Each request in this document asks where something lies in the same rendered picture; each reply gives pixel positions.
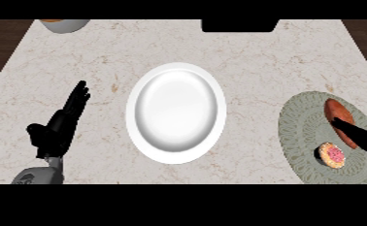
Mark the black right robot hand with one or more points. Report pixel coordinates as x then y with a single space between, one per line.
352 132

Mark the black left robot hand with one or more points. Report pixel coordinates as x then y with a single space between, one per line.
59 123

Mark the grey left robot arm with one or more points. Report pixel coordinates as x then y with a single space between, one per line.
38 175

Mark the pink frosted cupcake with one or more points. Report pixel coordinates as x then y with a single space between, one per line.
331 154

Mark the grey-green round placemat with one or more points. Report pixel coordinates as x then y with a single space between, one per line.
304 133

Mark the white oval plate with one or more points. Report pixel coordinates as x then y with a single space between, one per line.
174 112

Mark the orange-brown oval food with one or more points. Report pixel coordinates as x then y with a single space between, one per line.
337 112

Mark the grey bowl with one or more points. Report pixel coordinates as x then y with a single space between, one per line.
63 25

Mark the black appliance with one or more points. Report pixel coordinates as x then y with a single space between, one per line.
238 25

